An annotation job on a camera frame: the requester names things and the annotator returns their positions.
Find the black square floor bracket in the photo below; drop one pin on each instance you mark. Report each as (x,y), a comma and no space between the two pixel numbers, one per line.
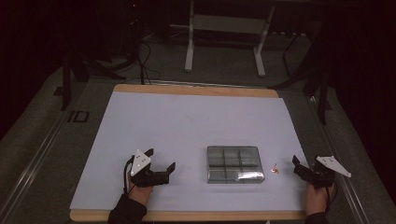
(78,116)

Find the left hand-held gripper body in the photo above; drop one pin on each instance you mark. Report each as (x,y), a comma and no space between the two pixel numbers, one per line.
(140,162)

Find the person's left hand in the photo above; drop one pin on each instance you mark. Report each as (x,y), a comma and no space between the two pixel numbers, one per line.
(140,193)

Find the black metal stand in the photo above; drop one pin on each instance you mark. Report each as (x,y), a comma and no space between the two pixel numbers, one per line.
(323,93)

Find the wooden table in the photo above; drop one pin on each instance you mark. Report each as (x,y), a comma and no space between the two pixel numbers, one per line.
(186,90)

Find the copper washer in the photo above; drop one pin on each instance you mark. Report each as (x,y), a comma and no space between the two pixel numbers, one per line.
(274,170)

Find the person's right hand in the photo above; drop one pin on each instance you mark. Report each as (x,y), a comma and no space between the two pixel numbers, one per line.
(316,199)

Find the clear plastic compartment box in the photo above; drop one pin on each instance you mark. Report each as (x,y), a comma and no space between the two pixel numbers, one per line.
(233,165)

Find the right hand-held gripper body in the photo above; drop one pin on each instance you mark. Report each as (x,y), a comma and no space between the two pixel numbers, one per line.
(323,174)

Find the white metal table frame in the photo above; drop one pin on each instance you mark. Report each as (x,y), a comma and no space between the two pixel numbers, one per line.
(230,24)

